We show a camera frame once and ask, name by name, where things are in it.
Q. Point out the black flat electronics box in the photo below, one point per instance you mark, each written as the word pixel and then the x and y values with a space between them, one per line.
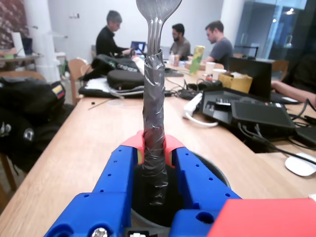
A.
pixel 261 116

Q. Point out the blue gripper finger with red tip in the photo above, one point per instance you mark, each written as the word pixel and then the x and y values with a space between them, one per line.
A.
pixel 113 177
pixel 197 180

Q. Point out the man in gray t-shirt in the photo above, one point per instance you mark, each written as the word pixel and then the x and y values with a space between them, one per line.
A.
pixel 221 49

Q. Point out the green yellow drink carton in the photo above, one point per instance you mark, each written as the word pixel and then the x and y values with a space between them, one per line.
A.
pixel 197 59

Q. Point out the black flat sleeve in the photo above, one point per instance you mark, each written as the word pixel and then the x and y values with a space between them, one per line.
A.
pixel 98 92

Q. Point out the bearded person in brown shirt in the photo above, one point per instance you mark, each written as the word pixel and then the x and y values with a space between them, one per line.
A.
pixel 181 47

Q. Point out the white round column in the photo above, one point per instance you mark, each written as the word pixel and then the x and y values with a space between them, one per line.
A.
pixel 42 37

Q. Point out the white computer mouse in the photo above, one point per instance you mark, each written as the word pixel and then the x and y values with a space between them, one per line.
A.
pixel 302 165

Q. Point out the white paper cup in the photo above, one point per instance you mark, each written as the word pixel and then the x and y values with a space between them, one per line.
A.
pixel 210 67
pixel 219 73

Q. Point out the light wooden chair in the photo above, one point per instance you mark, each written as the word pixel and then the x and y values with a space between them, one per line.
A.
pixel 76 69

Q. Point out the black padded case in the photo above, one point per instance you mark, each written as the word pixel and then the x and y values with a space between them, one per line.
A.
pixel 126 79

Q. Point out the black backpack with flag patch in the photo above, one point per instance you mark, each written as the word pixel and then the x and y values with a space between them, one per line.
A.
pixel 29 96

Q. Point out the person in black shirt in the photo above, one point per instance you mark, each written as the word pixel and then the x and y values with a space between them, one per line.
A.
pixel 303 71

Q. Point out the small dark laptop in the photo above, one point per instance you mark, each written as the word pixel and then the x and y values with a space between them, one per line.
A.
pixel 138 47

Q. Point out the yellow cardboard box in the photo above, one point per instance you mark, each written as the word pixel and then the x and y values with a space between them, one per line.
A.
pixel 237 84

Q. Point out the black socket box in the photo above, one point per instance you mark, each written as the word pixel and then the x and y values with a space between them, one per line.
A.
pixel 214 98

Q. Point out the gray tall cup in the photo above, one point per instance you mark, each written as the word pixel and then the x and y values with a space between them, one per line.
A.
pixel 172 190

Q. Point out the black bag on table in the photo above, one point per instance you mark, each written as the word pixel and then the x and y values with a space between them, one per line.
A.
pixel 106 63

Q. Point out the black open laptop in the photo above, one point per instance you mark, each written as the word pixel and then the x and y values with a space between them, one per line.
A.
pixel 251 74

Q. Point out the white power strip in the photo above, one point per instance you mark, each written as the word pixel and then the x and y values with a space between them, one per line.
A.
pixel 192 103

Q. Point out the gray haired person in black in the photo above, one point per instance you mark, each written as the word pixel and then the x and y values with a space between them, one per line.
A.
pixel 106 39

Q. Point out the red wrist camera mount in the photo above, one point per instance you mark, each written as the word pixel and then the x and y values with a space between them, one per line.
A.
pixel 266 219

